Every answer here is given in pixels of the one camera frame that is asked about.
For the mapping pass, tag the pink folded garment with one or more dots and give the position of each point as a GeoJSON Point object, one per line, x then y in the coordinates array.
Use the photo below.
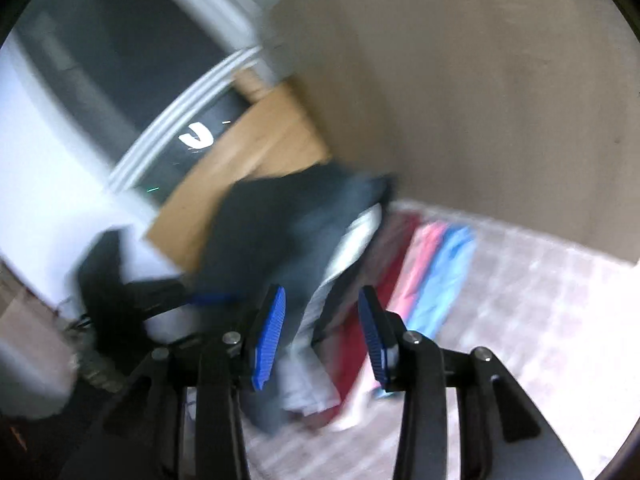
{"type": "Point", "coordinates": [420, 265]}

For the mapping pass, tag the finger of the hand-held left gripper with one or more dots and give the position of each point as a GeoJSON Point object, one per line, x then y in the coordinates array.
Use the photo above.
{"type": "Point", "coordinates": [210, 300]}

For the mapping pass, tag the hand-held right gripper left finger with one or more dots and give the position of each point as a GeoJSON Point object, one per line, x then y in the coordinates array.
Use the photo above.
{"type": "Point", "coordinates": [270, 335]}

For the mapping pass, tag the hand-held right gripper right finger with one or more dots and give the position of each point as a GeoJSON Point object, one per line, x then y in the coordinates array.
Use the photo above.
{"type": "Point", "coordinates": [372, 335]}

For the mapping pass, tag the beige ribbed garment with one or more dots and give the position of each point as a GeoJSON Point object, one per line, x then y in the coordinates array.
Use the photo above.
{"type": "Point", "coordinates": [350, 420]}

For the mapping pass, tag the dark grey garment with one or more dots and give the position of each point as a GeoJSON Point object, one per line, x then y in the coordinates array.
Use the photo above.
{"type": "Point", "coordinates": [280, 230]}

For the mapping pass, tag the red folded garment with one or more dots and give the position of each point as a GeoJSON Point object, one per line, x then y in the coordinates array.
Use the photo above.
{"type": "Point", "coordinates": [350, 360]}

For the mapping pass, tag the white knit garment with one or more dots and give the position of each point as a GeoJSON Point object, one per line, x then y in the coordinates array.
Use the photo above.
{"type": "Point", "coordinates": [350, 245]}

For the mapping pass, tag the orange wooden board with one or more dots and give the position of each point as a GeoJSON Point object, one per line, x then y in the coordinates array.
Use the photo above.
{"type": "Point", "coordinates": [240, 175]}

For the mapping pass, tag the black folded garment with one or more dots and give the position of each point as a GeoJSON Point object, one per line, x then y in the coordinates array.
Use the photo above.
{"type": "Point", "coordinates": [332, 310]}

